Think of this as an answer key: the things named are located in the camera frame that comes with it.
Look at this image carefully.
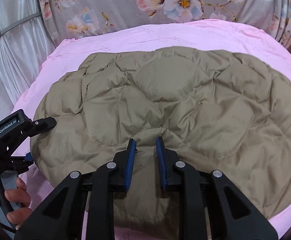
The grey floral curtain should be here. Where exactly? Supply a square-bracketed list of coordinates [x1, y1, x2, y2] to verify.
[39, 0, 291, 47]

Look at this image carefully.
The white satin curtain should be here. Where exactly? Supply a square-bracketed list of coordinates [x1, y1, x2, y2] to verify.
[0, 0, 55, 104]

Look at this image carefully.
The black cable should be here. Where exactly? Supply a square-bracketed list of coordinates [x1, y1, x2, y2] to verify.
[0, 214, 16, 235]

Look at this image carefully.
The person's left hand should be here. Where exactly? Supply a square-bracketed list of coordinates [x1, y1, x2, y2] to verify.
[4, 177, 32, 230]

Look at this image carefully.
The olive quilted puffer jacket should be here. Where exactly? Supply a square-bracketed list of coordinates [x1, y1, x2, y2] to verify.
[30, 47, 291, 239]

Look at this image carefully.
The pink bed sheet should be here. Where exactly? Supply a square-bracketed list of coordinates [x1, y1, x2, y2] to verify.
[10, 19, 291, 240]

